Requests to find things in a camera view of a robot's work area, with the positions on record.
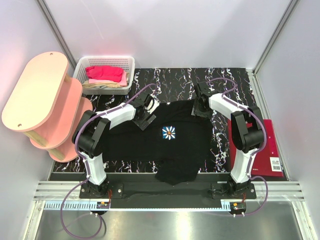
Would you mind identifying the black t-shirt with daisy print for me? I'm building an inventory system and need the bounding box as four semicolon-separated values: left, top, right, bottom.
102;99;213;185

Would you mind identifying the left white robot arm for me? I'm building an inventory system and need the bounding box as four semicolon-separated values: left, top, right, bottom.
71;92;160;198

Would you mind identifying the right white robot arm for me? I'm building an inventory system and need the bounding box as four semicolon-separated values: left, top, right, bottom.
191;82;267;199

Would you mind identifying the black marbled table mat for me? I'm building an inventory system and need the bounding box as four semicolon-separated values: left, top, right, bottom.
51;66;262;175

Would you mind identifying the light pink garment in basket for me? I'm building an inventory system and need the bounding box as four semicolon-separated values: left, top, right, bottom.
88;72;129;87

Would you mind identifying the magenta t-shirt in basket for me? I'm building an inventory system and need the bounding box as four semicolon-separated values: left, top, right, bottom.
85;65;125;82

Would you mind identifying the white plastic laundry basket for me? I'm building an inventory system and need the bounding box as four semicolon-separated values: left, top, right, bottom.
73;55;135;95

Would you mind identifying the beige garment in basket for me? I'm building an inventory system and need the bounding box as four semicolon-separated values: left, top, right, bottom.
82;80;121;89

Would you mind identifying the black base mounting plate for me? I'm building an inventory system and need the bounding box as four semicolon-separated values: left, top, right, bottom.
79;173;257;200

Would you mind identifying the folded red t-shirt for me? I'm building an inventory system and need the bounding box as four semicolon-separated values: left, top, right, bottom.
227;118;285;178

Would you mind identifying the pink three-tier wooden shelf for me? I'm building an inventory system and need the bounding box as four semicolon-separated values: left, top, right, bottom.
1;51;93;163

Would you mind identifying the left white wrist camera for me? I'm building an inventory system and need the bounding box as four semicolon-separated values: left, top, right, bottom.
145;98;160;114

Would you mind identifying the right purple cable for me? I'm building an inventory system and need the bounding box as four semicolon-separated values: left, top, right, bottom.
204;77;270;216

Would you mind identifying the purple cable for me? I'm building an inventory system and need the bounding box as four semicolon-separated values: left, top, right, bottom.
204;77;270;216
59;83;158;238

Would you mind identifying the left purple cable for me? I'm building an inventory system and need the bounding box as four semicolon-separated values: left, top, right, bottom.
59;83;158;238

